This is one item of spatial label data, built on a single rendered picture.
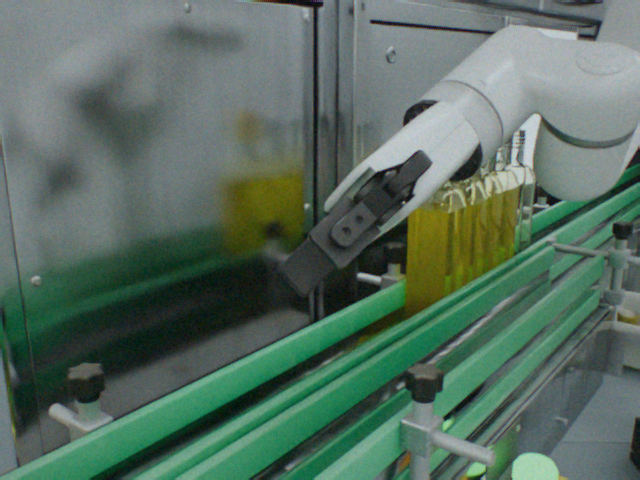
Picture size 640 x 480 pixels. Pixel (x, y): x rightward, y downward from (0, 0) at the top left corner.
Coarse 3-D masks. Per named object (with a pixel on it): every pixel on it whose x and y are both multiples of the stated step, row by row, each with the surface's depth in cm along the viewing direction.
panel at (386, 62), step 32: (352, 0) 79; (384, 0) 84; (352, 32) 80; (384, 32) 86; (416, 32) 92; (448, 32) 100; (480, 32) 111; (576, 32) 146; (352, 64) 81; (384, 64) 87; (416, 64) 94; (448, 64) 102; (352, 96) 82; (384, 96) 88; (416, 96) 95; (352, 128) 83; (384, 128) 90; (352, 160) 85
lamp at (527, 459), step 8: (520, 456) 65; (528, 456) 65; (536, 456) 65; (520, 464) 64; (528, 464) 63; (536, 464) 63; (544, 464) 63; (552, 464) 64; (512, 472) 66; (520, 472) 63; (528, 472) 63; (536, 472) 63; (544, 472) 63; (552, 472) 63
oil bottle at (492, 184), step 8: (480, 176) 86; (488, 176) 86; (496, 176) 87; (488, 184) 85; (496, 184) 86; (488, 192) 85; (496, 192) 86; (488, 200) 85; (496, 200) 87; (488, 208) 85; (496, 208) 87; (488, 216) 86; (496, 216) 88; (488, 224) 86; (496, 224) 88; (488, 232) 86; (496, 232) 89; (488, 240) 87; (496, 240) 89; (488, 248) 87; (496, 248) 90; (488, 256) 88; (496, 256) 90; (488, 264) 88; (496, 264) 91
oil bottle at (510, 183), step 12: (492, 168) 91; (504, 168) 91; (504, 180) 89; (516, 180) 92; (504, 192) 89; (516, 192) 92; (504, 204) 90; (516, 204) 93; (504, 216) 90; (516, 216) 94; (504, 228) 91; (504, 240) 92; (504, 252) 92
